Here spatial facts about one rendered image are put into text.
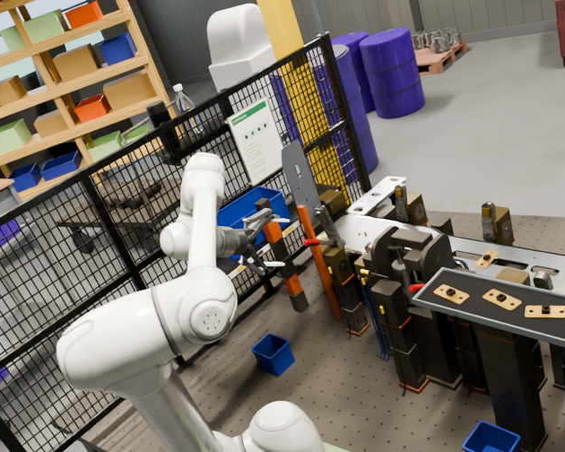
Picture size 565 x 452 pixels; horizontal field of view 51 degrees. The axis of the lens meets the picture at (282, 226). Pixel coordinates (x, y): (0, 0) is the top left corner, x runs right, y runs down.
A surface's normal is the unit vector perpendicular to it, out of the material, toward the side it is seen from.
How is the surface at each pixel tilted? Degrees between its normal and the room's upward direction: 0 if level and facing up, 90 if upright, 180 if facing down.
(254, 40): 90
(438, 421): 0
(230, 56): 80
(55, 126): 90
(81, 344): 40
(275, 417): 8
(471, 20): 90
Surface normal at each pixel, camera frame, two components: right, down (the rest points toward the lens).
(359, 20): -0.57, 0.54
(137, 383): 0.37, 0.67
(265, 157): 0.67, 0.14
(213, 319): 0.33, 0.11
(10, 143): 0.14, 0.42
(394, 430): -0.31, -0.84
